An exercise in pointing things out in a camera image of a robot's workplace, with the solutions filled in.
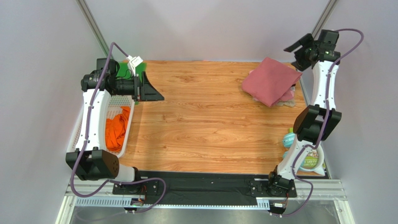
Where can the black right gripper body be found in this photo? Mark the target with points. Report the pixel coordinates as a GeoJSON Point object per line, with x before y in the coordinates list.
{"type": "Point", "coordinates": [306, 49]}

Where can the beige folded t-shirt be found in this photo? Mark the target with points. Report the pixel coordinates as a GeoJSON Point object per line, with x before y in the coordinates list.
{"type": "Point", "coordinates": [289, 103]}

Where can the aluminium frame rail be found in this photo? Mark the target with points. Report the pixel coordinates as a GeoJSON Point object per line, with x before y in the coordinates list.
{"type": "Point", "coordinates": [318, 201]}

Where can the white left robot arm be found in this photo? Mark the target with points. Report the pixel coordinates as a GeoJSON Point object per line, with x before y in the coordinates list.
{"type": "Point", "coordinates": [92, 159]}

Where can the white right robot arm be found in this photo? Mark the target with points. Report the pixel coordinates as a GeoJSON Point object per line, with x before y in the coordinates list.
{"type": "Point", "coordinates": [319, 119]}

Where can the white plastic laundry basket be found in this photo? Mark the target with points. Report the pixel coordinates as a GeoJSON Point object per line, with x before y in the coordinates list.
{"type": "Point", "coordinates": [104, 124]}

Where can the teal headphones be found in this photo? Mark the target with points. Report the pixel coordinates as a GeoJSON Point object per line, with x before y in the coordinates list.
{"type": "Point", "coordinates": [289, 139]}

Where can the green plastic folder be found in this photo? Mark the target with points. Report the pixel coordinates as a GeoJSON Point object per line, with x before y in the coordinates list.
{"type": "Point", "coordinates": [125, 73]}

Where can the pink folded t-shirt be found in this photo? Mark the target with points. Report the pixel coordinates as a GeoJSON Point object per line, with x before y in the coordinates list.
{"type": "Point", "coordinates": [269, 87]}

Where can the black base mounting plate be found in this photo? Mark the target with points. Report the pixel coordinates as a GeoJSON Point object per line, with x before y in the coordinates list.
{"type": "Point", "coordinates": [184, 188]}

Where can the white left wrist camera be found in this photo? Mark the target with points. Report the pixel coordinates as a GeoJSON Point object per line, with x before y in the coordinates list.
{"type": "Point", "coordinates": [133, 62]}

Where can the dusty red t-shirt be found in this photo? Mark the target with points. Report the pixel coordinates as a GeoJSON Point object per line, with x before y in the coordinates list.
{"type": "Point", "coordinates": [276, 66]}

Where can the orange t-shirt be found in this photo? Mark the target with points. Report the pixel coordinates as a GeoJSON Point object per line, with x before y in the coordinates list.
{"type": "Point", "coordinates": [116, 128]}

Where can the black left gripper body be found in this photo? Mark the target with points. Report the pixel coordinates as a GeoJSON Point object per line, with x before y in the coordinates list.
{"type": "Point", "coordinates": [129, 87]}

